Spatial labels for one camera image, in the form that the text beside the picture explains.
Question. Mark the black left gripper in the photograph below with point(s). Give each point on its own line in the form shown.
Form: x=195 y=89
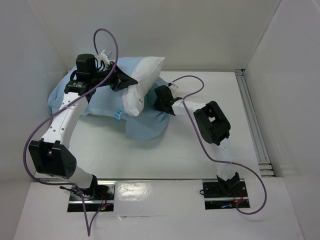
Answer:
x=122 y=80

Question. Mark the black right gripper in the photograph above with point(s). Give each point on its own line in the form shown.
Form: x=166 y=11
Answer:
x=160 y=97

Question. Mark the green and blue pillowcase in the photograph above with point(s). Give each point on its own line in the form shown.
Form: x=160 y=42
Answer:
x=149 y=124

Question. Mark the white pillow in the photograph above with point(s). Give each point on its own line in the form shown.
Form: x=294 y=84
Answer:
x=145 y=70

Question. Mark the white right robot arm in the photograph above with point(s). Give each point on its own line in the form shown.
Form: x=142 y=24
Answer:
x=213 y=127

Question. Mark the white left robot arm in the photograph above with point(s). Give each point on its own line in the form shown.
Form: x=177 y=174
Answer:
x=50 y=154

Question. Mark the blue white pillow label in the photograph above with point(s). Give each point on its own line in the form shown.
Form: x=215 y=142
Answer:
x=118 y=115

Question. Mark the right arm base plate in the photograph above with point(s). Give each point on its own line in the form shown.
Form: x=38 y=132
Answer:
x=215 y=199

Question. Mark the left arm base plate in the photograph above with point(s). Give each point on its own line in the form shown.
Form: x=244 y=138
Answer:
x=103 y=199

